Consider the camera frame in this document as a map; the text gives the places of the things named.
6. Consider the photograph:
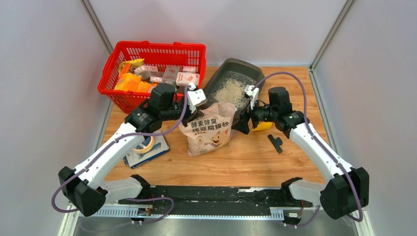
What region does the yellow snack packet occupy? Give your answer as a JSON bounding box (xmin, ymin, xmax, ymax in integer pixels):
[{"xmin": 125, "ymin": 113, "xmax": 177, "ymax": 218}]
[{"xmin": 118, "ymin": 59, "xmax": 145, "ymax": 74}]

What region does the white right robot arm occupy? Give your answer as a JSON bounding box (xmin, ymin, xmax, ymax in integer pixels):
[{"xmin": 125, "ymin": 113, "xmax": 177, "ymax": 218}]
[{"xmin": 235, "ymin": 85, "xmax": 369, "ymax": 219}]

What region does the white litter granules pile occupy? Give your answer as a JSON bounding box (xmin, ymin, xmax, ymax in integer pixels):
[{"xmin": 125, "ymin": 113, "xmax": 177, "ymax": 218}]
[{"xmin": 214, "ymin": 78, "xmax": 247, "ymax": 109}]

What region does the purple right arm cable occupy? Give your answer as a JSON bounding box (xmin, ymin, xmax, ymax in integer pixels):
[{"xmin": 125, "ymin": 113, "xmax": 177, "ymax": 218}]
[{"xmin": 252, "ymin": 71, "xmax": 364, "ymax": 228}]

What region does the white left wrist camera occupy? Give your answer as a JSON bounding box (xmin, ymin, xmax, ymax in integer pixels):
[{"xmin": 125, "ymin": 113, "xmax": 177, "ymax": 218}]
[{"xmin": 186, "ymin": 83, "xmax": 207, "ymax": 113}]

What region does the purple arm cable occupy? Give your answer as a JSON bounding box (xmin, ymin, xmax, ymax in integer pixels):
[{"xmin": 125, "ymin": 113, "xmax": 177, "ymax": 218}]
[
  {"xmin": 51, "ymin": 85, "xmax": 191, "ymax": 225},
  {"xmin": 252, "ymin": 71, "xmax": 364, "ymax": 228}
]

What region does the pink cat litter bag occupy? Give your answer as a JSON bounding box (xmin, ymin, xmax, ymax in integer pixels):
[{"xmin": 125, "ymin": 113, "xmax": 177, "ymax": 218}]
[{"xmin": 179, "ymin": 102, "xmax": 237, "ymax": 156}]

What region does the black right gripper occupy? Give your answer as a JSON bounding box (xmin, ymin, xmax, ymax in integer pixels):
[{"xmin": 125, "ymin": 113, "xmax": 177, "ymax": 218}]
[{"xmin": 231, "ymin": 96, "xmax": 277, "ymax": 135}]

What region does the orange box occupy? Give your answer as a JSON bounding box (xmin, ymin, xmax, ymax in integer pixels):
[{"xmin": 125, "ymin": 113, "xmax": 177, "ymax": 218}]
[{"xmin": 114, "ymin": 73, "xmax": 142, "ymax": 92}]

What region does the grey sponge pack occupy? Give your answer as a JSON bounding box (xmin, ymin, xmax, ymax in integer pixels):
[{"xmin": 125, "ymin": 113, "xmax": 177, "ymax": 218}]
[{"xmin": 162, "ymin": 65, "xmax": 180, "ymax": 87}]

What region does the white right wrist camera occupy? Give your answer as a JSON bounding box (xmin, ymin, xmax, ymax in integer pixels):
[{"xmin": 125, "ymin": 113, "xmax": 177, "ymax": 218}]
[{"xmin": 243, "ymin": 85, "xmax": 259, "ymax": 110}]

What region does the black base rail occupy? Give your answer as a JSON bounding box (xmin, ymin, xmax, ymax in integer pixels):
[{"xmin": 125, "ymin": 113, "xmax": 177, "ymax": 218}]
[{"xmin": 137, "ymin": 185, "xmax": 313, "ymax": 216}]

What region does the masking tape roll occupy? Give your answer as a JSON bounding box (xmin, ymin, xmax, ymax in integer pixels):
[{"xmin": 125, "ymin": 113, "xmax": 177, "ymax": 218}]
[{"xmin": 133, "ymin": 136, "xmax": 155, "ymax": 154}]

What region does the yellow plastic scoop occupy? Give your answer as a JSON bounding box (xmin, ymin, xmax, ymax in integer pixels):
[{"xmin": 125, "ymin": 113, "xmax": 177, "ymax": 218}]
[{"xmin": 252, "ymin": 121, "xmax": 273, "ymax": 131}]

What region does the black bag clip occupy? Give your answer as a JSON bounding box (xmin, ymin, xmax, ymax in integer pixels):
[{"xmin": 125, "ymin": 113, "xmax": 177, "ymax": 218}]
[{"xmin": 268, "ymin": 134, "xmax": 283, "ymax": 153}]

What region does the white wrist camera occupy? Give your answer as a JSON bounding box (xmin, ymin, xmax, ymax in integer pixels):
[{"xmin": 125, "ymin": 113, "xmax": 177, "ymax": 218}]
[
  {"xmin": 243, "ymin": 85, "xmax": 259, "ymax": 110},
  {"xmin": 186, "ymin": 83, "xmax": 207, "ymax": 113}
]

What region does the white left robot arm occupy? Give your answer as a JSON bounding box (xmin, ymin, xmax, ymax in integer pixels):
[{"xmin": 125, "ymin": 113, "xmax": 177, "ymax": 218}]
[{"xmin": 51, "ymin": 83, "xmax": 207, "ymax": 217}]

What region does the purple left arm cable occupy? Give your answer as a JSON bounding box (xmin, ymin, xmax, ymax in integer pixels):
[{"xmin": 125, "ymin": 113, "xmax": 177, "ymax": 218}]
[{"xmin": 51, "ymin": 85, "xmax": 191, "ymax": 225}]

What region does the dark grey litter tray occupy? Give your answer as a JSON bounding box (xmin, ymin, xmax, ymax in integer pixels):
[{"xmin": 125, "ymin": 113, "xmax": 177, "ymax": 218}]
[{"xmin": 202, "ymin": 58, "xmax": 264, "ymax": 111}]

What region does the white Kamenoko sponge pack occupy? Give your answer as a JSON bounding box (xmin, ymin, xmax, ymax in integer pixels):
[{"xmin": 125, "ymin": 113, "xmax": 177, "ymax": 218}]
[{"xmin": 176, "ymin": 72, "xmax": 200, "ymax": 87}]

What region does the pink white sponge pack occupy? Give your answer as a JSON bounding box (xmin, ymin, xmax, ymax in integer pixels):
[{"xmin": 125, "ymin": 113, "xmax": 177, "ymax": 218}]
[{"xmin": 182, "ymin": 66, "xmax": 197, "ymax": 74}]

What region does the blue white box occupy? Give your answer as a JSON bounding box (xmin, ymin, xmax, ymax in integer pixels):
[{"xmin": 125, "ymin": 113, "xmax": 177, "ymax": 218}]
[{"xmin": 123, "ymin": 135, "xmax": 170, "ymax": 169}]

